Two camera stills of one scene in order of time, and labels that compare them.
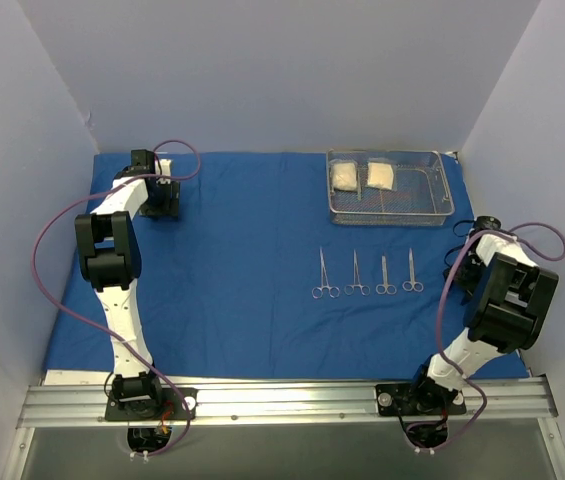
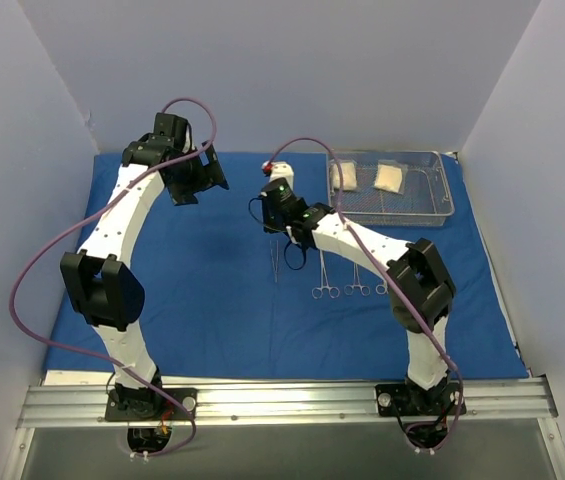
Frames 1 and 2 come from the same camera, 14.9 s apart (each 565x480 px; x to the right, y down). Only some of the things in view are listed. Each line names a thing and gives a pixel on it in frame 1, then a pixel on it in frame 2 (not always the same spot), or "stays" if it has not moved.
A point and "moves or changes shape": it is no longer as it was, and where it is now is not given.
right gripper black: x=462 y=279 -> x=272 y=215
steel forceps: x=349 y=289 stays
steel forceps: x=381 y=289 stays
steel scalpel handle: x=358 y=186 -> x=275 y=271
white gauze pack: x=344 y=176 stays
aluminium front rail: x=512 y=401 stays
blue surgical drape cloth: x=253 y=279 stays
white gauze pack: x=380 y=175 moves or changes shape
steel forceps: x=317 y=292 stays
